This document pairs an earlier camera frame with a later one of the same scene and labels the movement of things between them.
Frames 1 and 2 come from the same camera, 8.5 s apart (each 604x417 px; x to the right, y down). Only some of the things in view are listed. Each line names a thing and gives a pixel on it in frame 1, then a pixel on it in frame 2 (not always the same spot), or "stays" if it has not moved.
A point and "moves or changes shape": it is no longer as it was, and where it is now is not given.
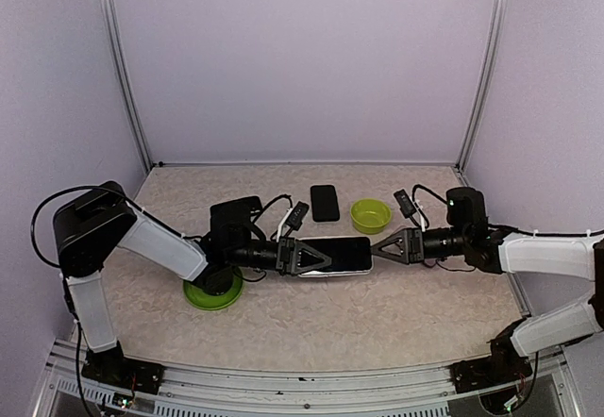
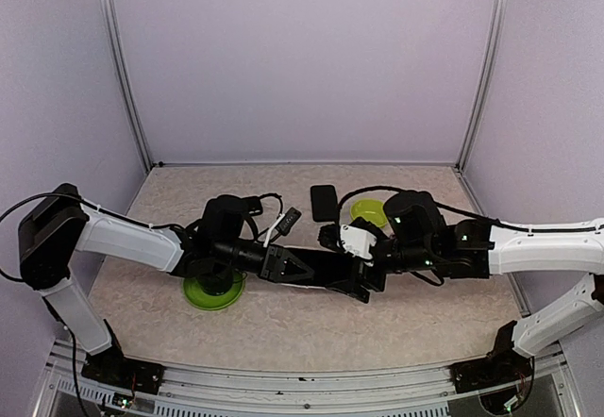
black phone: (350, 255) moves or changes shape
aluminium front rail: (219, 391) stays
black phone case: (325, 206) stays
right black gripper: (409, 245) → (360, 275)
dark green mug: (218, 280) stays
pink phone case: (349, 255) → (301, 286)
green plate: (213, 302) stays
